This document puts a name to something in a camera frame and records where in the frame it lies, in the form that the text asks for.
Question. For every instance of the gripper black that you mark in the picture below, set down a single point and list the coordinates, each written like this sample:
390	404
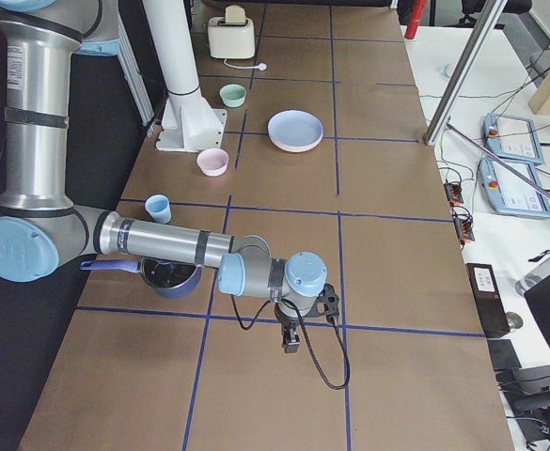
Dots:
288	324

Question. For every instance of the pink plate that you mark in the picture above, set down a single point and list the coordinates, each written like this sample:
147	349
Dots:
295	148

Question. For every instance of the blue plate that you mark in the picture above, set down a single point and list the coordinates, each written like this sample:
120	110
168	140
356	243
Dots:
295	127

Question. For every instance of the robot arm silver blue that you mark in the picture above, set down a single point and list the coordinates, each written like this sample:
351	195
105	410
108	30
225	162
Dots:
41	229

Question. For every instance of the dark blue saucepan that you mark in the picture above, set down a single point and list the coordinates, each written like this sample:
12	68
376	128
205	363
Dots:
169	279

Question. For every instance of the light blue cup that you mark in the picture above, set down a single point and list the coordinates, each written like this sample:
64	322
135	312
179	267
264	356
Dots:
158	208

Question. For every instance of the pink bowl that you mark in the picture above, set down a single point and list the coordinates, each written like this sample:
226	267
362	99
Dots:
212	162

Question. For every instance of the black box with label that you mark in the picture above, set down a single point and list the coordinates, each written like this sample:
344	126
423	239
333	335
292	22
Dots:
492	316

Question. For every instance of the orange connector board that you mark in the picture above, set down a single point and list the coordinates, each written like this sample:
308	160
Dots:
453	192

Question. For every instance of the green bowl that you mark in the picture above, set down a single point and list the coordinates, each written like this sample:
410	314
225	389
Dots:
232	95

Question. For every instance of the teach pendant tablet near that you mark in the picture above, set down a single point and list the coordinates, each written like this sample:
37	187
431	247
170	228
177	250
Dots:
509	195

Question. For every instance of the teach pendant tablet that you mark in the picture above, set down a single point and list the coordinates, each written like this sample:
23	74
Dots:
512	137
509	195

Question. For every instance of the teach pendant tablet far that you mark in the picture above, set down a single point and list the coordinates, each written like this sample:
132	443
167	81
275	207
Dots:
512	137

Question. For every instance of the red cylinder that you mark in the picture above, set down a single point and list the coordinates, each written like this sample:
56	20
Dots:
417	11

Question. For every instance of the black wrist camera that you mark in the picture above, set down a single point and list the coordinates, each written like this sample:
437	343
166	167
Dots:
327	303

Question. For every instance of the white power plug with cable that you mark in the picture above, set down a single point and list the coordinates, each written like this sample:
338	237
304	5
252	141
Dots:
259	67

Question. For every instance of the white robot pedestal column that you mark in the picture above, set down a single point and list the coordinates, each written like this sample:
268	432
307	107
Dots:
169	28

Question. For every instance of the aluminium frame post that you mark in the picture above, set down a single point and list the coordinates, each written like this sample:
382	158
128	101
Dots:
492	9

